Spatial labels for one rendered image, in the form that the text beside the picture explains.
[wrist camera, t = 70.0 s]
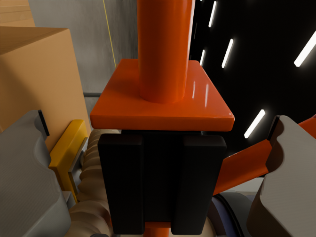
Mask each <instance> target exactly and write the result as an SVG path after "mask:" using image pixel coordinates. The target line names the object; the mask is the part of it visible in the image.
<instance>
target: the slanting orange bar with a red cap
mask: <svg viewBox="0 0 316 237"><path fill-rule="evenodd" d="M298 125H299V126H300V127H302V128H303V129H304V130H305V131H306V132H308V133H309V134H310V135H311V136H312V137H314V138H315V139H316V114H315V115H314V116H312V117H311V118H309V119H307V120H305V121H303V122H301V123H299V124H298ZM271 150H272V146H271V144H270V142H269V141H268V140H267V139H265V140H263V141H261V142H259V143H257V144H255V145H253V146H251V147H249V148H246V149H244V150H242V151H240V152H238V153H236V154H234V155H232V156H230V157H227V158H225V159H224V160H223V162H222V166H221V169H220V173H219V176H218V180H217V183H216V186H215V189H214V193H213V196H214V195H216V194H218V193H221V192H223V191H226V190H228V189H231V188H233V187H235V186H237V185H240V184H242V183H244V182H247V181H249V180H252V179H254V178H257V177H259V176H261V175H264V174H266V173H269V172H268V169H267V167H266V165H265V163H266V161H267V159H268V156H269V154H270V152H271Z"/></svg>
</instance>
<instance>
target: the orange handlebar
mask: <svg viewBox="0 0 316 237"><path fill-rule="evenodd" d="M194 8H195V0H137V34H138V68H139V95H140V96H141V98H142V99H144V100H146V101H149V102H151V103H160V104H165V103H174V102H177V101H180V100H181V99H182V98H183V97H184V95H185V87H186V78H187V70H188V61H189V53H190V41H191V33H192V25H193V16H194ZM168 236H169V228H145V232H144V234H143V237H168Z"/></svg>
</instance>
